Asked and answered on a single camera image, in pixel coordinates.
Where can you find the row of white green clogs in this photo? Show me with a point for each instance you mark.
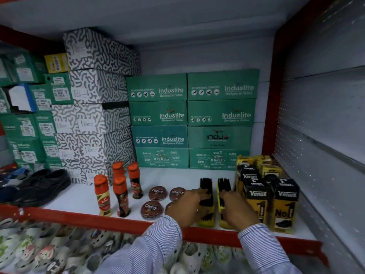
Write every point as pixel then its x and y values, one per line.
pixel 191 256

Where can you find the yellow label polish bottle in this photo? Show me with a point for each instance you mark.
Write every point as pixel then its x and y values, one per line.
pixel 102 196

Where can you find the yellow black shoe brush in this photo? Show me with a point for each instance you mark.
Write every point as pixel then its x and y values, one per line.
pixel 225 184
pixel 206 182

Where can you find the black leather shoe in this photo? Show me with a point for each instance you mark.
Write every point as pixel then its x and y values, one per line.
pixel 35 174
pixel 45 188

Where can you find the white black squiggle box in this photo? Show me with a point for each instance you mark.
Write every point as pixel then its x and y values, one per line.
pixel 91 118
pixel 85 171
pixel 97 51
pixel 94 145
pixel 97 86

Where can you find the person's right hand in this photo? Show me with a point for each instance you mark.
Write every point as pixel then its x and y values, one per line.
pixel 239 211

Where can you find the white perforated shelf panel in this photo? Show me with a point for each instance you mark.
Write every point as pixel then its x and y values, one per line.
pixel 328 125

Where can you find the dark blue shoe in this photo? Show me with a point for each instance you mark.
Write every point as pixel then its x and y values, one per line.
pixel 11 182

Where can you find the person's left hand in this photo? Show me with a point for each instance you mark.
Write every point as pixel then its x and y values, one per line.
pixel 188 208

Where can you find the stack of yellow black boxes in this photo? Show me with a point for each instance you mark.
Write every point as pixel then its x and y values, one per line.
pixel 262 196

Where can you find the dark brown polish bottle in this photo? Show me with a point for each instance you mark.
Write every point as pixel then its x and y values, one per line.
pixel 122 196

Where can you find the small yellow box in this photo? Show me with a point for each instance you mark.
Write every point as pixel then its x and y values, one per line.
pixel 57 64

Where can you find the stack of small green boxes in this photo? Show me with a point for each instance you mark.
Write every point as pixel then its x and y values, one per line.
pixel 45 125

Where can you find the row of beige brown clogs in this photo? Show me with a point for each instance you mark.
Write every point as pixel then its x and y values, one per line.
pixel 94 239

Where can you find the person's right forearm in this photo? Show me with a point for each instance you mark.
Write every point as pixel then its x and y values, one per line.
pixel 265 253

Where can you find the blue box with white paper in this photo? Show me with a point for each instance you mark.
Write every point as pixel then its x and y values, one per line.
pixel 21 98

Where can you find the person's left forearm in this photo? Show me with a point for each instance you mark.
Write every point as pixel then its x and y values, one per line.
pixel 142 253

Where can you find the stack of green shoe boxes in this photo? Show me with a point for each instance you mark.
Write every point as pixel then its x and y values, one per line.
pixel 222 111

